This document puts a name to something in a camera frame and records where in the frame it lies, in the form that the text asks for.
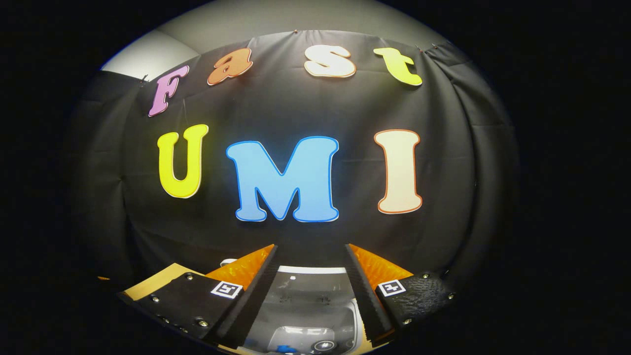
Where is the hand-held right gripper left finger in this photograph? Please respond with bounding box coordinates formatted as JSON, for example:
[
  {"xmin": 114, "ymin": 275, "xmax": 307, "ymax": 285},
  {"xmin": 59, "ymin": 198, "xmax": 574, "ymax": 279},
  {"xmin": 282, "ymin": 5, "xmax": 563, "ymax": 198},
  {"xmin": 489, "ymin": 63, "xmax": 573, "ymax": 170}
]
[{"xmin": 118, "ymin": 244, "xmax": 278, "ymax": 350}]

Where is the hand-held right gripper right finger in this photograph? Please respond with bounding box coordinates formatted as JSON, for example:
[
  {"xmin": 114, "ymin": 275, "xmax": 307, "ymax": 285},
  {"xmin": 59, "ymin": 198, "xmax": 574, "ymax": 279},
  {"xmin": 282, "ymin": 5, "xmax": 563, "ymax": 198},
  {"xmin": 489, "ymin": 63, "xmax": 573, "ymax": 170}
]
[{"xmin": 344, "ymin": 243, "xmax": 456, "ymax": 347}]

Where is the white desktop garbage bin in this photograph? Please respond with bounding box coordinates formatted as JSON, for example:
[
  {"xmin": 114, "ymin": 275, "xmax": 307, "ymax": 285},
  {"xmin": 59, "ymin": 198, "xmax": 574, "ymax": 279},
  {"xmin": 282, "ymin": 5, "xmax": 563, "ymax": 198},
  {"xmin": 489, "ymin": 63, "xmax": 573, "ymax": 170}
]
[{"xmin": 219, "ymin": 259, "xmax": 368, "ymax": 355}]

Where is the black backdrop cloth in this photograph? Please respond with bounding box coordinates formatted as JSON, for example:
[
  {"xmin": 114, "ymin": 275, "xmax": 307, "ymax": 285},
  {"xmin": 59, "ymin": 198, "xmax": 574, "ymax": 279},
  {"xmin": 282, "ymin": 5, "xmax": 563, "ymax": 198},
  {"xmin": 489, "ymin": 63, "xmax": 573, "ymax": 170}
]
[{"xmin": 69, "ymin": 30, "xmax": 518, "ymax": 296}]

